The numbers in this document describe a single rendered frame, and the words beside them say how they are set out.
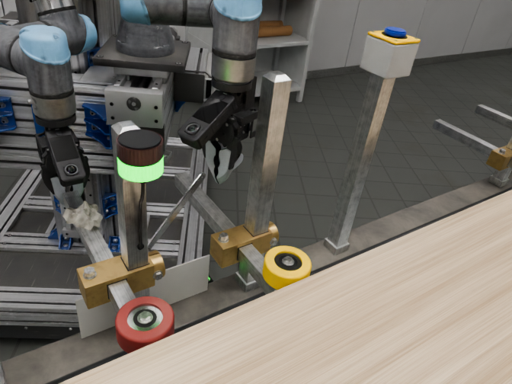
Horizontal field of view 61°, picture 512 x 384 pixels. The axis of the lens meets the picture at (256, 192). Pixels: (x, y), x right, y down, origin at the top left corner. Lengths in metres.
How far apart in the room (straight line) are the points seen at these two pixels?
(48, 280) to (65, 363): 0.88
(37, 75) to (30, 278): 1.03
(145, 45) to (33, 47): 0.40
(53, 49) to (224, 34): 0.29
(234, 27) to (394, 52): 0.30
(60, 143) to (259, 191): 0.38
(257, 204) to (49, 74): 0.43
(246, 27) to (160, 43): 0.51
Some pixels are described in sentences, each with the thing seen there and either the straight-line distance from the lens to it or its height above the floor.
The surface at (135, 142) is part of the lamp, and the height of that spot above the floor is 1.13.
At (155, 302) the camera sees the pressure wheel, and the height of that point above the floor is 0.91.
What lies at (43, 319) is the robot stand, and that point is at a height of 0.17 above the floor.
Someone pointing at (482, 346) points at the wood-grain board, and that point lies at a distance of 0.75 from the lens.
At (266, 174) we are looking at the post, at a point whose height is 0.99.
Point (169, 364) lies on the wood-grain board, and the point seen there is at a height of 0.90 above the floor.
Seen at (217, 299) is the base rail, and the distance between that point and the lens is 0.94.
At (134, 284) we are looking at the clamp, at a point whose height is 0.84.
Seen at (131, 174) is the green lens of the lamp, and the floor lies 1.09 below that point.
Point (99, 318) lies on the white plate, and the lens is 0.88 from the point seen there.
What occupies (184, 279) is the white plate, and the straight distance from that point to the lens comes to 0.90.
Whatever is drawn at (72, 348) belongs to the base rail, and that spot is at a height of 0.70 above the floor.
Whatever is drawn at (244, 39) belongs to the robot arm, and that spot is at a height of 1.21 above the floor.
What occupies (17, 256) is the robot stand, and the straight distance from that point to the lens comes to 1.86.
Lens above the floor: 1.40
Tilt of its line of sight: 34 degrees down
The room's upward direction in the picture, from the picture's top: 8 degrees clockwise
